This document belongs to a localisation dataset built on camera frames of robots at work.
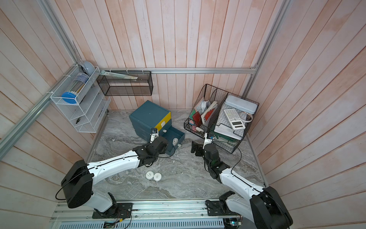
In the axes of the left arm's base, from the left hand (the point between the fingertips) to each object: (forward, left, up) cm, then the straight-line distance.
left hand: (159, 144), depth 86 cm
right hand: (+2, -24, +1) cm, 24 cm away
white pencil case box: (+25, -54, +11) cm, 60 cm away
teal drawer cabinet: (+15, +7, +10) cm, 19 cm away
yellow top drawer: (+11, -2, +8) cm, 14 cm away
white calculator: (+13, -46, +10) cm, 49 cm away
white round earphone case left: (-15, +6, -10) cm, 19 cm away
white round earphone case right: (-16, +1, -10) cm, 19 cm away
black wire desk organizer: (+15, -41, +9) cm, 45 cm away
